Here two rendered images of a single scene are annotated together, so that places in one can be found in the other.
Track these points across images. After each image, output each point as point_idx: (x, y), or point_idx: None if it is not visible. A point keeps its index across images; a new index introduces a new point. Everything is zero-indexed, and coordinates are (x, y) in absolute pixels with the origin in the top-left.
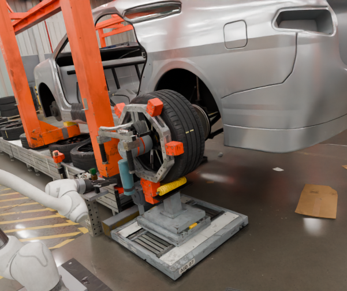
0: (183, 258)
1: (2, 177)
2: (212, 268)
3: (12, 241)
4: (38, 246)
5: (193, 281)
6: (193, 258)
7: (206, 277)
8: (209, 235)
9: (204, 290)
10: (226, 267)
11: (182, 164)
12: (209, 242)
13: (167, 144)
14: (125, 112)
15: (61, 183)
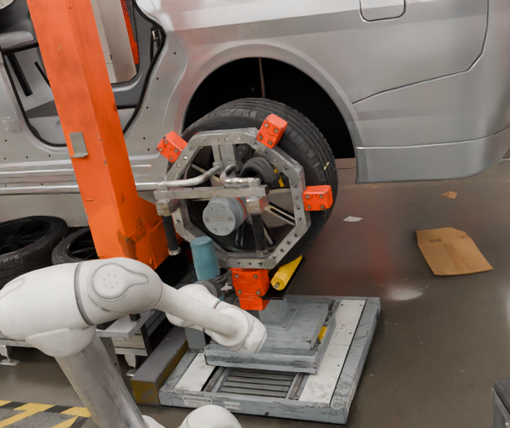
0: (340, 385)
1: (167, 292)
2: (384, 387)
3: (151, 421)
4: (221, 408)
5: (372, 415)
6: (354, 382)
7: (387, 402)
8: (347, 342)
9: (400, 420)
10: (402, 379)
11: (322, 223)
12: (357, 351)
13: (306, 192)
14: (193, 148)
15: (195, 292)
